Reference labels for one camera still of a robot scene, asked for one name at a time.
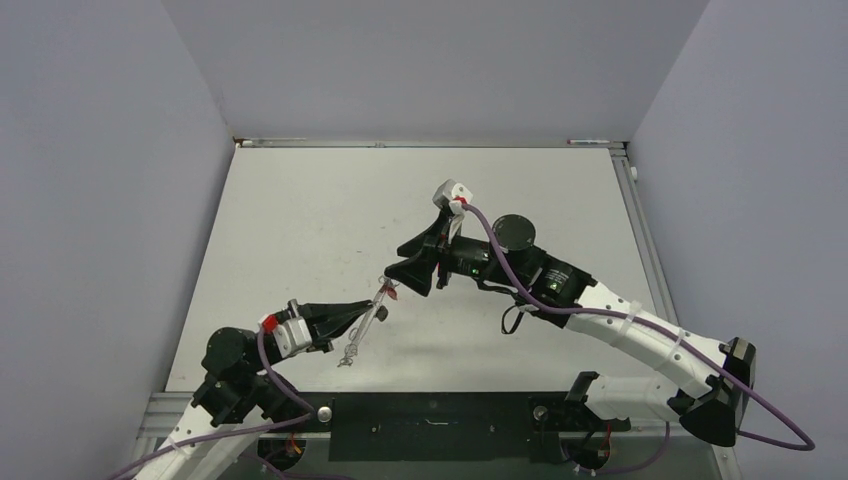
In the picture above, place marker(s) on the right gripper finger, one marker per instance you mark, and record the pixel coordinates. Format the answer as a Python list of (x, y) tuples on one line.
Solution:
[(415, 245), (416, 273)]

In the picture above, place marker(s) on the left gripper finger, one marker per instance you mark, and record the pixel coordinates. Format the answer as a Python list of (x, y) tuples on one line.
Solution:
[(329, 327), (335, 310)]

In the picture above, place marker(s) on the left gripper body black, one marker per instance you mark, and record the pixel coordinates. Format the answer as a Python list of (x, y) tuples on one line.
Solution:
[(316, 342)]

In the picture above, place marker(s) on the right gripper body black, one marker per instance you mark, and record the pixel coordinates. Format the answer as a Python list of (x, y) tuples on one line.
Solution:
[(469, 257)]

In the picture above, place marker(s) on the black-headed key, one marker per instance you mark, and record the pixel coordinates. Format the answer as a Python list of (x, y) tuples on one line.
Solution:
[(381, 314)]

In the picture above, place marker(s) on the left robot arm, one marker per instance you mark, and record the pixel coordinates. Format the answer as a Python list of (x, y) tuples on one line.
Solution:
[(242, 397)]

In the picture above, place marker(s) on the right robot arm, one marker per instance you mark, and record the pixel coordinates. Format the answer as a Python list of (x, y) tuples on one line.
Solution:
[(700, 382)]

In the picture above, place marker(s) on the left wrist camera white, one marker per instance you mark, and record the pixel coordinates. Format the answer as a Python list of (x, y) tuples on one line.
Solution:
[(292, 337)]

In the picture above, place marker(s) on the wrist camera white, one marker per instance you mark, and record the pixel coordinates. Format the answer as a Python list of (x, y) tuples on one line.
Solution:
[(451, 197), (292, 337)]

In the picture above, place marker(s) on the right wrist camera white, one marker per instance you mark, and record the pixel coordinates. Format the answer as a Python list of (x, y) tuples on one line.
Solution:
[(451, 197)]

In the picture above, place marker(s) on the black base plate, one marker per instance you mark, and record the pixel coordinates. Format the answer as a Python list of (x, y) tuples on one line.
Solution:
[(542, 427)]

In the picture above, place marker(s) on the aluminium frame rail back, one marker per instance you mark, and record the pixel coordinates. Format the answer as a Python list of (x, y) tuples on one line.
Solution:
[(443, 143)]

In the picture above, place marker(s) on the aluminium frame rail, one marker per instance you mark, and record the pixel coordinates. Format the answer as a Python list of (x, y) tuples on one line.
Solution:
[(443, 143), (626, 175)]

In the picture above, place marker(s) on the aluminium frame rail right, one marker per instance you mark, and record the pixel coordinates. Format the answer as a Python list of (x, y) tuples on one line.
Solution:
[(626, 175)]

